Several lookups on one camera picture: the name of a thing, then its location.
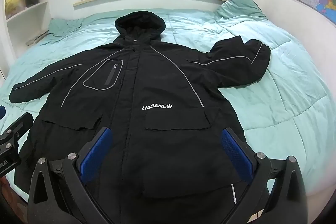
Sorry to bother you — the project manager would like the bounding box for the teal quilted blanket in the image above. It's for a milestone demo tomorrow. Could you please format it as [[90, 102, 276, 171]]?
[[0, 10, 336, 203]]

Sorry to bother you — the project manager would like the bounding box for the crumpled teal pillow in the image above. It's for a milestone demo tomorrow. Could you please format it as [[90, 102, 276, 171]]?
[[49, 18, 84, 35]]

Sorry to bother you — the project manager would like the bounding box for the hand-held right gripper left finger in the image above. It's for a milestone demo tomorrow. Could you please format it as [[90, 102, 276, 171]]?
[[28, 127, 113, 224]]

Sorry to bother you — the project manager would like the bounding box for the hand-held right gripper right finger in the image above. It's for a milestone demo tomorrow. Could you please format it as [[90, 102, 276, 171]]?
[[220, 127, 307, 224]]

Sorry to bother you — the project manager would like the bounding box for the white bookshelf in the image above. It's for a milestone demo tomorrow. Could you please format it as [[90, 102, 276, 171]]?
[[0, 0, 51, 62]]

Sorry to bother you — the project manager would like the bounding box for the black hooded jacket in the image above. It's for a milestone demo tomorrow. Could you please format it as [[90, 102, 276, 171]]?
[[9, 11, 271, 224]]

